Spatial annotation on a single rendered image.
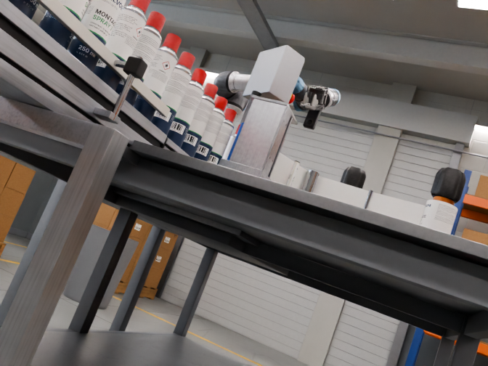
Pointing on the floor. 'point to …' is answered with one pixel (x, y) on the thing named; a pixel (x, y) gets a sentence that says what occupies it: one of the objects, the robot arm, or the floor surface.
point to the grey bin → (86, 266)
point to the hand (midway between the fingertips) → (305, 107)
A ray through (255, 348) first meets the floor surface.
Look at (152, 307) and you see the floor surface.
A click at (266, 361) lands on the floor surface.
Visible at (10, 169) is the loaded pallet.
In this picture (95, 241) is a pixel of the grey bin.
